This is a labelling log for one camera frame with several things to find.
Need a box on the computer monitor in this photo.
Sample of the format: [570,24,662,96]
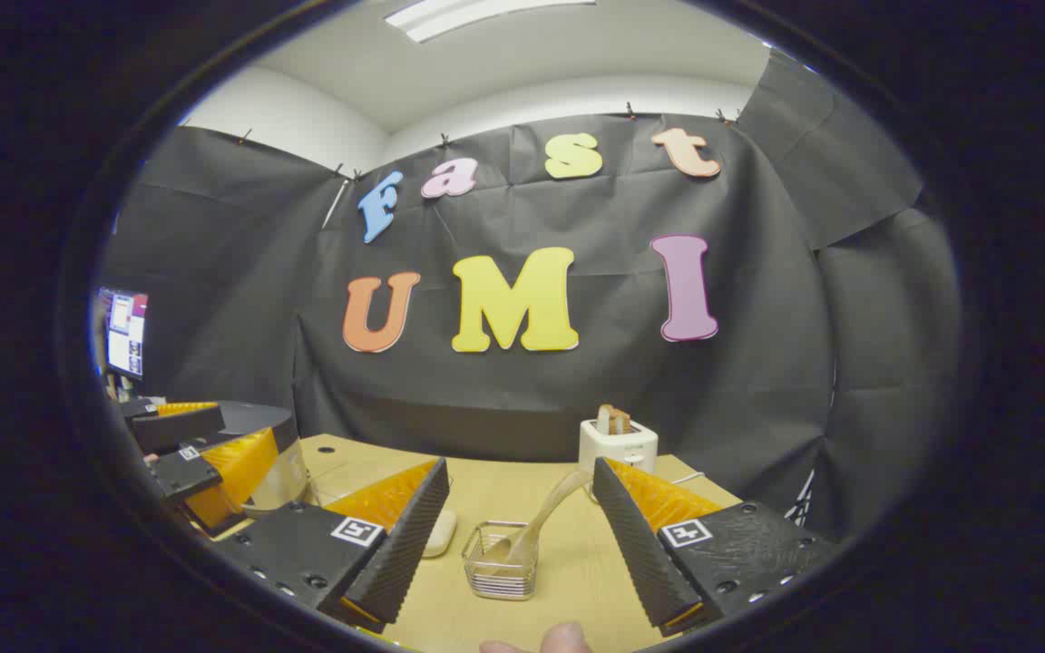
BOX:
[103,288,149,380]

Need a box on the wire chopstick holder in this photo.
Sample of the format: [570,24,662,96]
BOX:
[462,520,539,601]

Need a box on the black backdrop cloth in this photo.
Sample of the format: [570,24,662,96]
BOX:
[101,50,963,545]

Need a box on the ceiling light panel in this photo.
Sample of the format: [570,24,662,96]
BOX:
[384,0,596,44]

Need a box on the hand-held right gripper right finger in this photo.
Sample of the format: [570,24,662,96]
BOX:
[592,456,836,638]

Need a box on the white toaster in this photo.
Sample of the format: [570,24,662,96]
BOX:
[579,419,659,502]

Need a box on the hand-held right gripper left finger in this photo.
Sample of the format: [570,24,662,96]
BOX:
[214,458,451,634]

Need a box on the silver black rice cooker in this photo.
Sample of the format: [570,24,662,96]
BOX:
[214,402,310,520]

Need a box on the wooden spoon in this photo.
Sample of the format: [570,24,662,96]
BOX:
[486,469,594,577]

